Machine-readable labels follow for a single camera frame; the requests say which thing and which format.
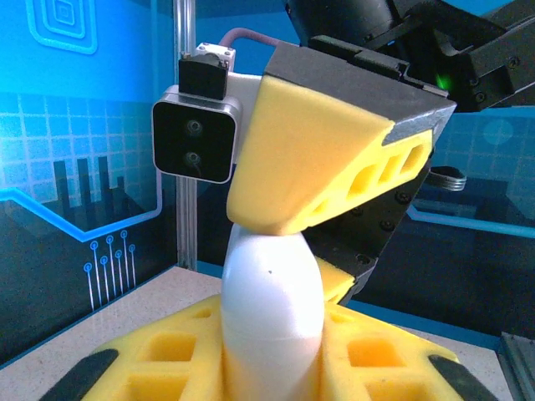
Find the aluminium side rail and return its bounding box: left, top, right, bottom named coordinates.
left=499, top=332, right=535, bottom=401

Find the black ribbed round knob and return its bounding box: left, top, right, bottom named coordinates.
left=430, top=165, right=468, bottom=192

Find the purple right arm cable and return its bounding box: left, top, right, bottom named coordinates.
left=219, top=27, right=302, bottom=49

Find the white earbud charging case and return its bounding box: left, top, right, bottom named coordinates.
left=220, top=223, right=326, bottom=401

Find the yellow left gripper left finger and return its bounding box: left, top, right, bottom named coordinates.
left=48, top=293, right=236, bottom=401

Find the aluminium frame post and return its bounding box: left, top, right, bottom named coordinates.
left=173, top=0, right=198, bottom=271

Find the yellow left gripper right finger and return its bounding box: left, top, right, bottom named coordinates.
left=318, top=301, right=501, bottom=401

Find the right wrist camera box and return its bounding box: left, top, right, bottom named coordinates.
left=151, top=41, right=252, bottom=185

